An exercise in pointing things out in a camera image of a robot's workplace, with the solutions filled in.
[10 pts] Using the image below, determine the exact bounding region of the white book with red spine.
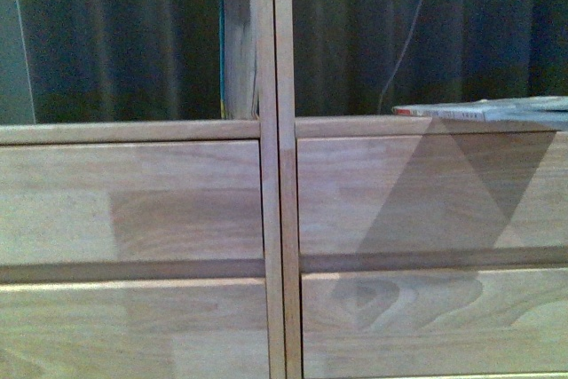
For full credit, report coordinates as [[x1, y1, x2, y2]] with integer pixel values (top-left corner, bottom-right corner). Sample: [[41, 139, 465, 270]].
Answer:
[[392, 96, 567, 123]]

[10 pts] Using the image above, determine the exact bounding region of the light wooden bookshelf cabinet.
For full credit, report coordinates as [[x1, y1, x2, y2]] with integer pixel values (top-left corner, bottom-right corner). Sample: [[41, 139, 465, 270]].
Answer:
[[1, 0, 567, 378]]

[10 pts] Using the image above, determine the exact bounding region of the dark green curtain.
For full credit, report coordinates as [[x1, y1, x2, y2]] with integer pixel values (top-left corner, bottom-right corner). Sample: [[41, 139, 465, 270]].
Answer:
[[1, 0, 567, 124]]

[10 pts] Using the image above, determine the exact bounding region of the thin grey hanging cable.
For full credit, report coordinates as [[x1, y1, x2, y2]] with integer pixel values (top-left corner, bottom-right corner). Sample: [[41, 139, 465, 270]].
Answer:
[[377, 0, 441, 114]]

